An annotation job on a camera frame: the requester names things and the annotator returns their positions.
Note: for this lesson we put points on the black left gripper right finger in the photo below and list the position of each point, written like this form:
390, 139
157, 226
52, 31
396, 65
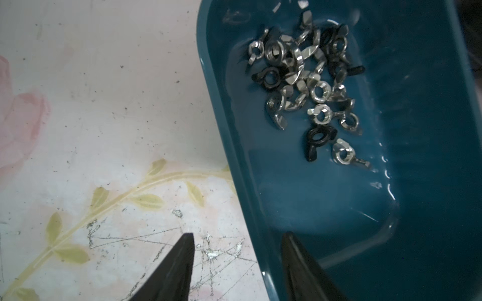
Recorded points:
304, 278

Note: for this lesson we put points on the silver wing nut left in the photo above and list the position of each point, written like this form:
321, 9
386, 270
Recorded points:
274, 107

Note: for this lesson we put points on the silver wing nut centre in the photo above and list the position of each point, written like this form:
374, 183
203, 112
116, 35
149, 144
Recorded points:
321, 114

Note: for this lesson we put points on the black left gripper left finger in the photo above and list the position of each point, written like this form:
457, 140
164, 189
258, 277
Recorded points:
171, 279

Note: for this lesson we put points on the teal plastic storage box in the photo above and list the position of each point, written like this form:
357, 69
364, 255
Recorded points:
408, 227

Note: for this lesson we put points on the black wing nut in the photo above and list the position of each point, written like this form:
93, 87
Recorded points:
269, 78
316, 137

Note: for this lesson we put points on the black wing nut left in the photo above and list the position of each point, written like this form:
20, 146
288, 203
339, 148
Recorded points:
269, 78

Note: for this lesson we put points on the silver wing nut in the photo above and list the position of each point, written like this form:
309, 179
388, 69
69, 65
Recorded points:
274, 107
321, 114
343, 153

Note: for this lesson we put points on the black wing nut front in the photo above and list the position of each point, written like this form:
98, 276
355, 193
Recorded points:
316, 137

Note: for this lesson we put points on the silver wing nut front right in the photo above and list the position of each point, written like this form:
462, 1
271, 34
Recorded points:
343, 153

